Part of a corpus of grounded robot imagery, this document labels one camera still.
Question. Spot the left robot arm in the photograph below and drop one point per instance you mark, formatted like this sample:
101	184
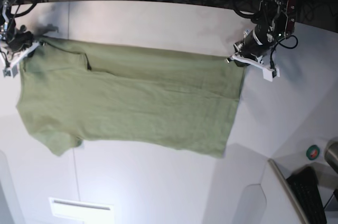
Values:
275	23

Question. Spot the green t-shirt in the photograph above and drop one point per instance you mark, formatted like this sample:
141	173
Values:
75	91

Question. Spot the grey table edge rail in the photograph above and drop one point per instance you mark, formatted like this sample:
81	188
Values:
292	198

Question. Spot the metal cylinder cup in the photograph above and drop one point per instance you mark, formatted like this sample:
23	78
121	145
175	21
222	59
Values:
331	155

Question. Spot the white label plate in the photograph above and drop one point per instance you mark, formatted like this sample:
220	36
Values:
82	211

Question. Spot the black keyboard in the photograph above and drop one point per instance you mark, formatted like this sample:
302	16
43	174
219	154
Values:
304	187

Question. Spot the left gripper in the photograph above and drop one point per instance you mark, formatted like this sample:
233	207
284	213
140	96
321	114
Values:
250	47

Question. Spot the green tape roll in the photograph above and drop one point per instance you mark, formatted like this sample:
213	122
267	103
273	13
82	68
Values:
313	152

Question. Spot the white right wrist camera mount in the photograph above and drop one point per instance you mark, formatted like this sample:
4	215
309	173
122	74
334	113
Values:
10	61

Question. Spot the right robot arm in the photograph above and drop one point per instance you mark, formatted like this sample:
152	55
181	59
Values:
12	9

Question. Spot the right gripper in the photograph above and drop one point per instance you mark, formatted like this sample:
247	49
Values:
19	41

